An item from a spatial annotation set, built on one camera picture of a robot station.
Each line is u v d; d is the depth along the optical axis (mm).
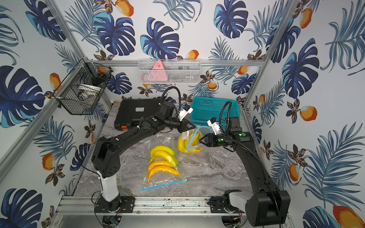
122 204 745
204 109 1174
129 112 1107
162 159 853
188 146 765
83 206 763
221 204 734
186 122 712
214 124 703
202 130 776
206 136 695
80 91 838
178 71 925
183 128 717
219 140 653
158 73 902
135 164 897
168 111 670
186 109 717
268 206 386
